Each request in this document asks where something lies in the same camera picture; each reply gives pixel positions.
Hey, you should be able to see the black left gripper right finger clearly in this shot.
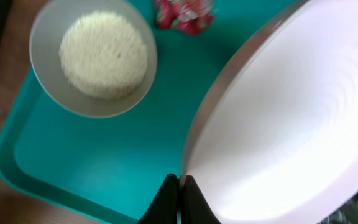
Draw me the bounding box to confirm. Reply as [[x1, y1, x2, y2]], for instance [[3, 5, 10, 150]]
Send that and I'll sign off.
[[181, 175, 221, 224]]

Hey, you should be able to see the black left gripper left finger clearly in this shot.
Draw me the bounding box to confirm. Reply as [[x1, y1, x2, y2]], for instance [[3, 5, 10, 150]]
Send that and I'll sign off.
[[137, 174, 179, 224]]

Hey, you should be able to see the large white round plate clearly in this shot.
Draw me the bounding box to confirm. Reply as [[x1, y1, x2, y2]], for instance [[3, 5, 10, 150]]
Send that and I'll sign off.
[[181, 0, 358, 223]]

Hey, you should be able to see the grey bowl of rice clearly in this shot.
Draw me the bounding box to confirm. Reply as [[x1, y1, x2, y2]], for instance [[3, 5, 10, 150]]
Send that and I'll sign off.
[[29, 0, 158, 118]]

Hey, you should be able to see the red snack wrapper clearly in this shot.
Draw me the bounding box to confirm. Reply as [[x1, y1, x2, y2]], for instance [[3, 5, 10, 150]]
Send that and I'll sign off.
[[154, 0, 214, 35]]

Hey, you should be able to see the teal plastic serving tray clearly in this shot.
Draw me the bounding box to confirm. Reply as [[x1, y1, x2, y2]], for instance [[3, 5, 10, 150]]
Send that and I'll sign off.
[[0, 0, 291, 223]]

